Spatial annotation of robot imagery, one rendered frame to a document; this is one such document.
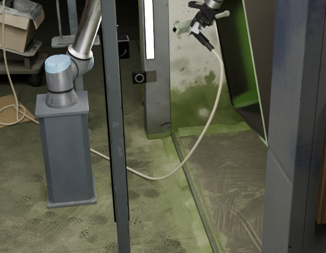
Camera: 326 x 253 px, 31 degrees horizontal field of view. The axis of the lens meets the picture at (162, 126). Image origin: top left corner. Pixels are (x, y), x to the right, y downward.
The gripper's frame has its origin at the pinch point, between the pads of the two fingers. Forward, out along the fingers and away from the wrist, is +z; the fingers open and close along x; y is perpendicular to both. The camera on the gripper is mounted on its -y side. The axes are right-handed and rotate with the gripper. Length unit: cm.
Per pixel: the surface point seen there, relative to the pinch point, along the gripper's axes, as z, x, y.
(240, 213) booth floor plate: 74, 7, 83
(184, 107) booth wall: 104, 70, -8
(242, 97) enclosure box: 51, 59, 28
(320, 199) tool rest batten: -90, -140, 112
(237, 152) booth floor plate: 95, 67, 45
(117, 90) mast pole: -31, -103, 35
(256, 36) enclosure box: -19.2, 8.1, 29.3
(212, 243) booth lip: 72, -27, 87
